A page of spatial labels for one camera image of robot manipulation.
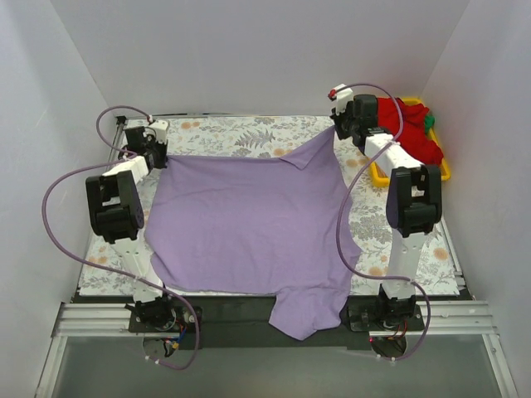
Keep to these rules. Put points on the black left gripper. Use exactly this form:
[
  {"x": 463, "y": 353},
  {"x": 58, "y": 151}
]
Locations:
[{"x": 158, "y": 155}]

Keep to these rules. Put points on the red t shirt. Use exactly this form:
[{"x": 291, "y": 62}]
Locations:
[{"x": 413, "y": 138}]

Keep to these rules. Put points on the yellow plastic bin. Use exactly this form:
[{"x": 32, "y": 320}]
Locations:
[{"x": 396, "y": 161}]

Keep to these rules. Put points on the purple t shirt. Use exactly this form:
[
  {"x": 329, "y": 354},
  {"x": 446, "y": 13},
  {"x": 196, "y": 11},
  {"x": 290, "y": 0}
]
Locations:
[{"x": 258, "y": 226}]

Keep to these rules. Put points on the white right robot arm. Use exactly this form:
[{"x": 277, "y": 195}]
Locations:
[{"x": 413, "y": 207}]

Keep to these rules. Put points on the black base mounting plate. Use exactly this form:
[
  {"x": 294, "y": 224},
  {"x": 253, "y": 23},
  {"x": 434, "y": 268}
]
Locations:
[{"x": 243, "y": 322}]

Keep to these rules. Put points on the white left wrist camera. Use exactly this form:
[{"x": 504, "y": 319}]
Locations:
[{"x": 158, "y": 128}]

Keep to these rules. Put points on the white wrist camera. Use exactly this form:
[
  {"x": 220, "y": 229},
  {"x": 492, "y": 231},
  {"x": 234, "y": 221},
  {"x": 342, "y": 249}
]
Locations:
[
  {"x": 158, "y": 128},
  {"x": 340, "y": 95}
]

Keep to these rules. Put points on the floral patterned table mat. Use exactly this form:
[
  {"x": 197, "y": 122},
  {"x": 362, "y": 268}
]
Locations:
[{"x": 272, "y": 137}]

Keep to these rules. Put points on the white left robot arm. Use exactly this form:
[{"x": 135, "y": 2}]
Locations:
[{"x": 116, "y": 214}]

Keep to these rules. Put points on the green t shirt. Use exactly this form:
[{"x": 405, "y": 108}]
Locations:
[{"x": 429, "y": 122}]

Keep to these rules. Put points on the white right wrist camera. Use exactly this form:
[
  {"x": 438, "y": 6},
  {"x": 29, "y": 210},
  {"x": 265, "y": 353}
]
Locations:
[{"x": 340, "y": 95}]

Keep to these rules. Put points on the aluminium frame rail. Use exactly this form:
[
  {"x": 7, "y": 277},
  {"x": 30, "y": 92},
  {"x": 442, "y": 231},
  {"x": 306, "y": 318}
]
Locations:
[{"x": 448, "y": 317}]

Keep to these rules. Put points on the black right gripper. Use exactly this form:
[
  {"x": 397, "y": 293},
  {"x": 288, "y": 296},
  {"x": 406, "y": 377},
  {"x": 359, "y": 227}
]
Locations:
[{"x": 340, "y": 125}]

